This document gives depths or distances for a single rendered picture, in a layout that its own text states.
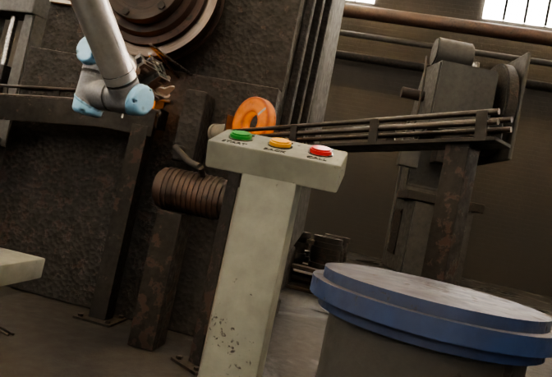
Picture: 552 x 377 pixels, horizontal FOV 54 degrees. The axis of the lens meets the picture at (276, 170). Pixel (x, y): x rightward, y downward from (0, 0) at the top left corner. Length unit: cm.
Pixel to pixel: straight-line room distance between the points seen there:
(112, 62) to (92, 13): 11
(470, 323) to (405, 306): 7
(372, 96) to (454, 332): 740
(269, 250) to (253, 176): 13
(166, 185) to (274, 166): 72
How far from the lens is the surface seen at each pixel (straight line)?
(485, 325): 64
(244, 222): 95
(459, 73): 596
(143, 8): 186
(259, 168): 94
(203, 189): 157
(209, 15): 186
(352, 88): 799
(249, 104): 157
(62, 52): 216
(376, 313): 63
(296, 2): 198
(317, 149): 95
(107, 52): 127
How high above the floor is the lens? 50
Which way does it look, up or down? 3 degrees up
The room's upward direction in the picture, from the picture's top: 12 degrees clockwise
